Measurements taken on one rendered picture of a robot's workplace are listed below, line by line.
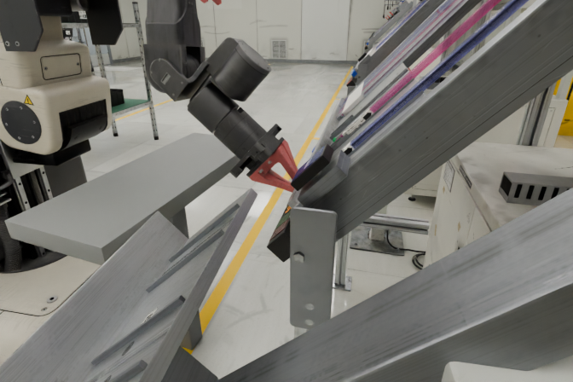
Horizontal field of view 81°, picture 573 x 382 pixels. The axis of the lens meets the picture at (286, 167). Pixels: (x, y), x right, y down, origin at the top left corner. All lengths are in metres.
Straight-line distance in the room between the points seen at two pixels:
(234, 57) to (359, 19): 8.73
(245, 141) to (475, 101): 0.28
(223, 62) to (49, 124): 0.57
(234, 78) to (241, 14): 9.34
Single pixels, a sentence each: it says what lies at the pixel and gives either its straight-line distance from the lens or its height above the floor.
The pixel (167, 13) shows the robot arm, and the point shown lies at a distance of 0.50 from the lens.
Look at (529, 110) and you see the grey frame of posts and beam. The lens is 1.16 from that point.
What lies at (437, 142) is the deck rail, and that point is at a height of 0.83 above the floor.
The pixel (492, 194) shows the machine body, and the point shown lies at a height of 0.62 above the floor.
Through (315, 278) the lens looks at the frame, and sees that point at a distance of 0.40.
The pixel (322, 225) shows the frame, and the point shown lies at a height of 0.74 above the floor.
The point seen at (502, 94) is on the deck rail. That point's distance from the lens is 0.37.
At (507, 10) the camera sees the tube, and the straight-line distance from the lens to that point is 0.46.
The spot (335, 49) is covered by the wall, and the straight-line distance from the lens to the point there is 9.22.
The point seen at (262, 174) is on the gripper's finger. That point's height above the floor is 0.73.
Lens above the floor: 0.93
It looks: 23 degrees down
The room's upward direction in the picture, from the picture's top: straight up
